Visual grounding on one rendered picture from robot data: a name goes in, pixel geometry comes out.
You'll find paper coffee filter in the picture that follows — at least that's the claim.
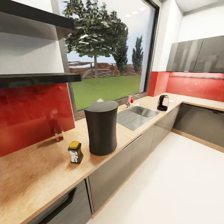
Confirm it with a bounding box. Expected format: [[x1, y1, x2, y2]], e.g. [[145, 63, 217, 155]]
[[91, 99, 103, 105]]

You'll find electric kettle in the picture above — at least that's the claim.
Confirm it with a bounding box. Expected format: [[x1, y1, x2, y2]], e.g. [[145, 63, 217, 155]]
[[157, 95, 170, 111]]

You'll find bottle of coffee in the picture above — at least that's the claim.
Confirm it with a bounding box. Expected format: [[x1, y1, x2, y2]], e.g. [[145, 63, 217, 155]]
[[68, 141, 83, 164]]

